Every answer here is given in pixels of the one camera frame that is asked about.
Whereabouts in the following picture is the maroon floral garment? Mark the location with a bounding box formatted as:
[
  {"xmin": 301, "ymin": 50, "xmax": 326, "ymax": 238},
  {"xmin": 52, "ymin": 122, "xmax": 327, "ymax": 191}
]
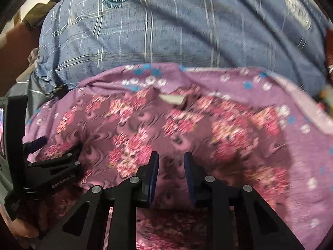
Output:
[{"xmin": 29, "ymin": 87, "xmax": 287, "ymax": 250}]

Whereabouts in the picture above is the grey striped pillow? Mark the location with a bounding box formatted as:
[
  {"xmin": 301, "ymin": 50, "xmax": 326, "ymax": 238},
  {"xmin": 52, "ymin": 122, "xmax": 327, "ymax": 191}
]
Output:
[{"xmin": 0, "ymin": 71, "xmax": 56, "ymax": 196}]

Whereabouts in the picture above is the brown headboard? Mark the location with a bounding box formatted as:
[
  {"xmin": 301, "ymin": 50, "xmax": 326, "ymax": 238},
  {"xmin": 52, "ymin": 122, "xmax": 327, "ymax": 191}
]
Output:
[{"xmin": 0, "ymin": 22, "xmax": 43, "ymax": 97}]

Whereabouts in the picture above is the purple floral blanket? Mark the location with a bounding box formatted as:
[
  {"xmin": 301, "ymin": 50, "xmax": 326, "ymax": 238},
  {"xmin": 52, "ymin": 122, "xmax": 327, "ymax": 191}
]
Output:
[{"xmin": 25, "ymin": 62, "xmax": 333, "ymax": 250}]

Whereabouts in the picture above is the blue plaid quilt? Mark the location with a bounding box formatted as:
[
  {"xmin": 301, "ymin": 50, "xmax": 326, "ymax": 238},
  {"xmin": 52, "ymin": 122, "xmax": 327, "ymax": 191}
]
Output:
[{"xmin": 34, "ymin": 0, "xmax": 331, "ymax": 97}]

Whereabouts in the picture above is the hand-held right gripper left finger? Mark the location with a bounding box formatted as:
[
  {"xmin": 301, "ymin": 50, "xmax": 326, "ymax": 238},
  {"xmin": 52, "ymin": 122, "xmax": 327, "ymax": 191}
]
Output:
[{"xmin": 34, "ymin": 151, "xmax": 160, "ymax": 250}]

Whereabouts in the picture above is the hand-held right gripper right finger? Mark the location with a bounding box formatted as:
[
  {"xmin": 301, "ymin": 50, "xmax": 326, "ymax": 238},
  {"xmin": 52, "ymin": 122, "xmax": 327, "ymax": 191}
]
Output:
[{"xmin": 184, "ymin": 151, "xmax": 305, "ymax": 250}]

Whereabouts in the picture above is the grey crumpled cloth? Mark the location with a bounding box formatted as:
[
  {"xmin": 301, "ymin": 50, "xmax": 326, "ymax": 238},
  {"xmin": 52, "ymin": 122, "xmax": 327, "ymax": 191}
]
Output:
[{"xmin": 27, "ymin": 47, "xmax": 41, "ymax": 65}]

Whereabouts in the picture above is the dark olive cloth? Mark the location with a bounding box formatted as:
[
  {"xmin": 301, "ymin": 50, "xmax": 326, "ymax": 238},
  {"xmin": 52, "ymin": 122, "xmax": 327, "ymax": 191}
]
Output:
[{"xmin": 22, "ymin": 0, "xmax": 60, "ymax": 29}]

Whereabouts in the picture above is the pile of small packets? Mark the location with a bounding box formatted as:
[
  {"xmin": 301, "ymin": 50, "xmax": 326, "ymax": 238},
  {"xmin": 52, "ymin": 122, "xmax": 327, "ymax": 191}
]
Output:
[{"xmin": 319, "ymin": 83, "xmax": 333, "ymax": 105}]

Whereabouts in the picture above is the person's left hand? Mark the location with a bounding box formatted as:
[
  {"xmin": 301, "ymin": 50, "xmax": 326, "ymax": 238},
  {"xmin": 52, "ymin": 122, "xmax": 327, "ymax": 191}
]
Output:
[{"xmin": 4, "ymin": 195, "xmax": 54, "ymax": 241}]

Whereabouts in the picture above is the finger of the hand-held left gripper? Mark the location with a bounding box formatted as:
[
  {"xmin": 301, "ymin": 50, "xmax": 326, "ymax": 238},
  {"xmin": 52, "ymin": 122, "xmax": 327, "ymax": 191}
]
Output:
[
  {"xmin": 27, "ymin": 142, "xmax": 84, "ymax": 178},
  {"xmin": 23, "ymin": 137, "xmax": 48, "ymax": 153}
]

